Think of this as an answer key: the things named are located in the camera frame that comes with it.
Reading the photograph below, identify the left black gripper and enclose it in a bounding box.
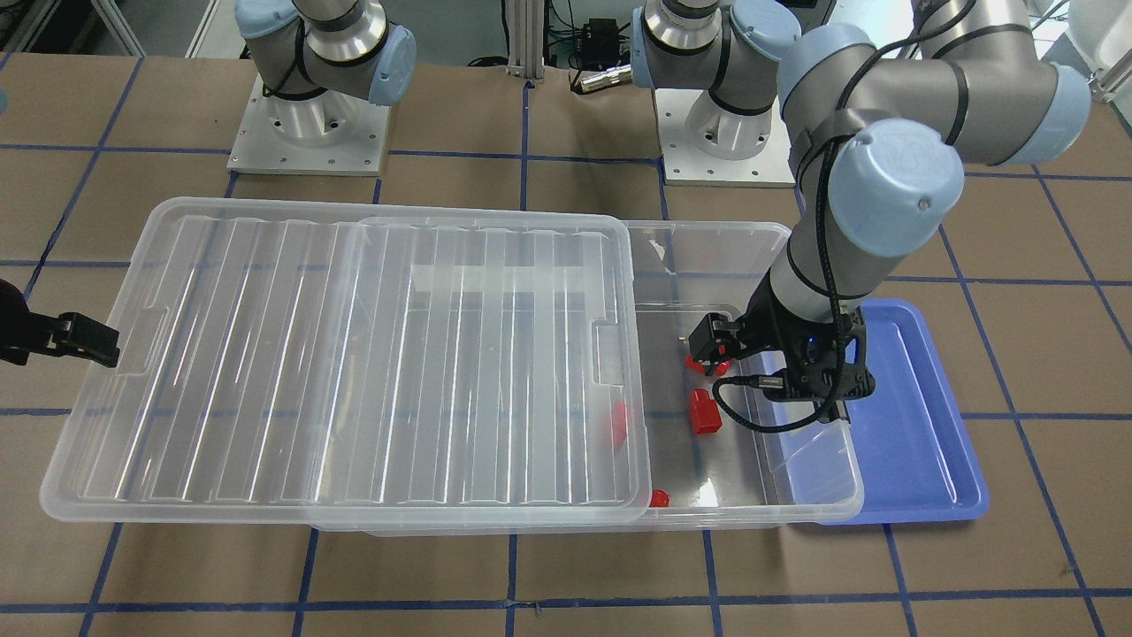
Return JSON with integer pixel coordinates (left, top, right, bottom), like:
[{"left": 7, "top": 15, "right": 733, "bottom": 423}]
[{"left": 688, "top": 283, "right": 875, "bottom": 424}]

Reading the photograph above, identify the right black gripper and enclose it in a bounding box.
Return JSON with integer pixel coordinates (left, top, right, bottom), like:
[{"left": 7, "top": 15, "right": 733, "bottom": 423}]
[{"left": 1, "top": 279, "right": 120, "bottom": 368}]

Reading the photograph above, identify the clear plastic box lid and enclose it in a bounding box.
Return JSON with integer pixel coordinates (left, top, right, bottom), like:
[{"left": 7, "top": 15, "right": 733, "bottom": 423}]
[{"left": 40, "top": 197, "right": 652, "bottom": 535}]

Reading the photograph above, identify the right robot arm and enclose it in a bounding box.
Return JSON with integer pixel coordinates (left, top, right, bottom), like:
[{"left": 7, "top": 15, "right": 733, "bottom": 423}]
[{"left": 228, "top": 1, "right": 417, "bottom": 177}]

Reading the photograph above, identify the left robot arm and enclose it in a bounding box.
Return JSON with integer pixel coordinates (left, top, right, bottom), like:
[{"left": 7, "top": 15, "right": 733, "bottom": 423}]
[{"left": 631, "top": 1, "right": 1091, "bottom": 433}]

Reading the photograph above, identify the clear plastic storage box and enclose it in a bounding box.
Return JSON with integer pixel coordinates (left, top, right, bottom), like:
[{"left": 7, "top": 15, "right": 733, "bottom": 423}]
[{"left": 258, "top": 210, "right": 846, "bottom": 533}]

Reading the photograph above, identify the blue plastic tray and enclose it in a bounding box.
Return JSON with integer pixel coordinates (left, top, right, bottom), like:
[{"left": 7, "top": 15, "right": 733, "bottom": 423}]
[{"left": 788, "top": 299, "right": 991, "bottom": 526}]

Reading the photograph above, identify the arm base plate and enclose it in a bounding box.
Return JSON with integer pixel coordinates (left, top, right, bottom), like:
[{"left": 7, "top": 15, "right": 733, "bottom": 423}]
[
  {"left": 226, "top": 77, "right": 392, "bottom": 177},
  {"left": 654, "top": 88, "right": 795, "bottom": 188}
]

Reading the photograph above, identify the aluminium frame post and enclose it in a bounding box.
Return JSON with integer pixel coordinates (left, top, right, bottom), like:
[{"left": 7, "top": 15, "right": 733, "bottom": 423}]
[{"left": 501, "top": 1, "right": 547, "bottom": 84}]

